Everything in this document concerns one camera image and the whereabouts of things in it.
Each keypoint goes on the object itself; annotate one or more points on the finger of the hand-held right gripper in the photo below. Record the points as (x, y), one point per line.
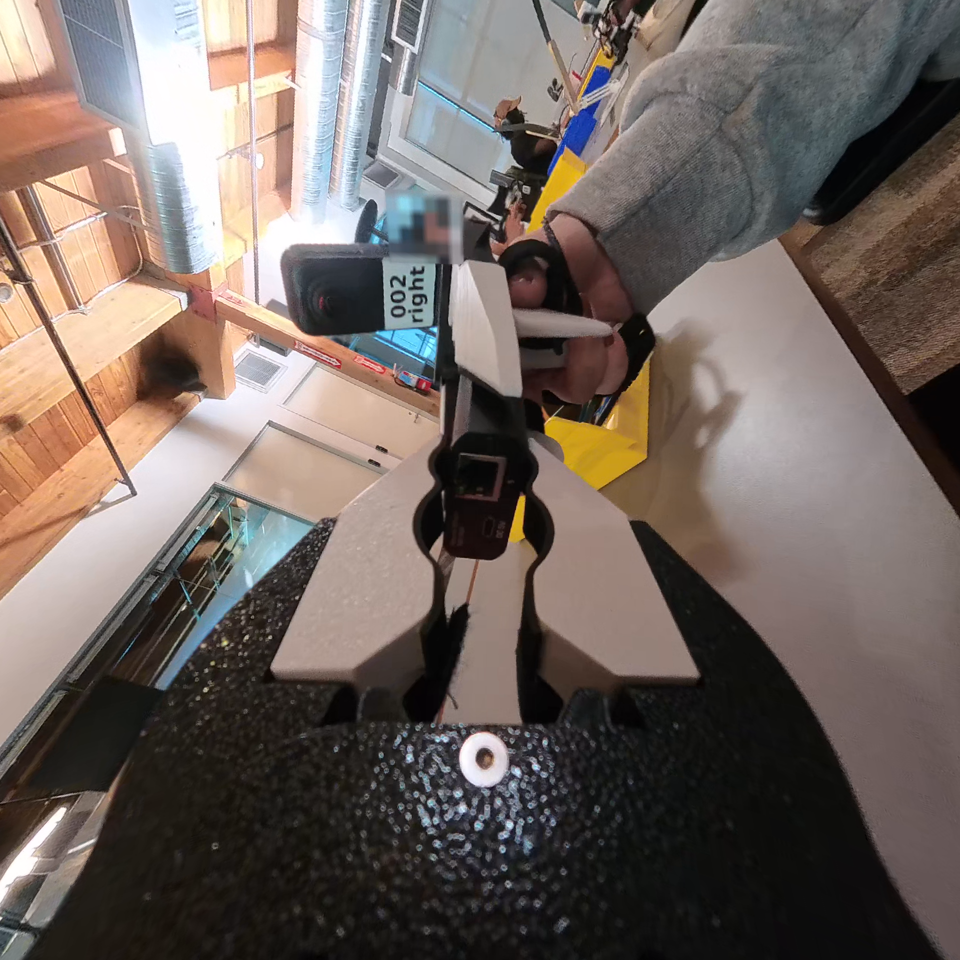
(484, 322)

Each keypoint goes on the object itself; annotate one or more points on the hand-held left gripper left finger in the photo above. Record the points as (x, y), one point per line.
(360, 592)

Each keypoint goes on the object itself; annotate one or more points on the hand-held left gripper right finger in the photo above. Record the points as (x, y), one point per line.
(607, 600)

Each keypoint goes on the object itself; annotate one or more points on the black ethernet port adapter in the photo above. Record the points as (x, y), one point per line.
(487, 525)

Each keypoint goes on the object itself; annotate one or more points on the yellow plastic bin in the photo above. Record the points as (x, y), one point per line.
(592, 450)

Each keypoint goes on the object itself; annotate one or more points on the person's right forearm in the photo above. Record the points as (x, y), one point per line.
(712, 150)

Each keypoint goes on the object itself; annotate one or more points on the person's right hand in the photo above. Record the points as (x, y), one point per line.
(600, 281)

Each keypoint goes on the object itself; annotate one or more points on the wooden support beam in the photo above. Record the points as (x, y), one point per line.
(262, 319)

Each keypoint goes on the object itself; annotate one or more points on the white door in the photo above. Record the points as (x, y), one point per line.
(352, 405)
(300, 461)

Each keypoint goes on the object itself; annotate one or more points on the stack of blue bins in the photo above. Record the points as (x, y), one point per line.
(581, 127)

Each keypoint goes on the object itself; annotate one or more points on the grey ceiling air unit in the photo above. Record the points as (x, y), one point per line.
(105, 67)

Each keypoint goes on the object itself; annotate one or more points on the white wall vent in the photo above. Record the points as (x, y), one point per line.
(261, 369)

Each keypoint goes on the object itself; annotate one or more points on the silver spiral air duct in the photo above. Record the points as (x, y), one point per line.
(364, 97)
(184, 210)
(319, 112)

